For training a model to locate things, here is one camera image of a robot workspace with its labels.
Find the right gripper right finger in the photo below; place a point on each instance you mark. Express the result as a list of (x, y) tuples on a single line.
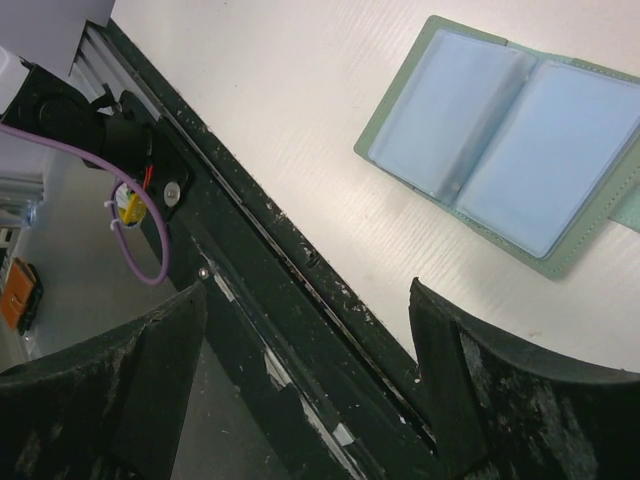
[(501, 407)]

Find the grey-green card holder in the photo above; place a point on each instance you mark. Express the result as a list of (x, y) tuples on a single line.
[(500, 145)]

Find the blue card sleeve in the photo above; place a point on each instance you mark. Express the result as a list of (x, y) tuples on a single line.
[(500, 145)]

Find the orange leather case in background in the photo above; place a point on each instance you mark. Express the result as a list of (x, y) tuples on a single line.
[(21, 296)]

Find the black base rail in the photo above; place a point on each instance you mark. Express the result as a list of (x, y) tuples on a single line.
[(334, 394)]

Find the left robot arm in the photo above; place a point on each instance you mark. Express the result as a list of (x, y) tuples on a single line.
[(121, 131)]

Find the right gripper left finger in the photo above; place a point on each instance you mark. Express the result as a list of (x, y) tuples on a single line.
[(111, 407)]

